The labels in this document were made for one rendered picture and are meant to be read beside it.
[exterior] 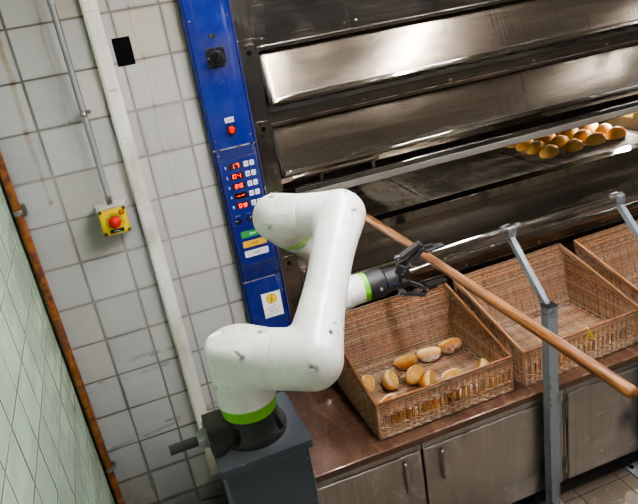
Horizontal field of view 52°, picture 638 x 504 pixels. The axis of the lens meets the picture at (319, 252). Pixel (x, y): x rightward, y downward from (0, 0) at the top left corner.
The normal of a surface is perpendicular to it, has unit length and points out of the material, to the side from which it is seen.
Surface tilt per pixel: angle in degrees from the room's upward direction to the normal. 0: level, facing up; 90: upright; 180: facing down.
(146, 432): 90
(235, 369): 88
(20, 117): 90
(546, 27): 70
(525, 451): 90
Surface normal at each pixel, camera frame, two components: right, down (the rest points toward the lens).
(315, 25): 0.37, 0.29
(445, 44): 0.26, -0.01
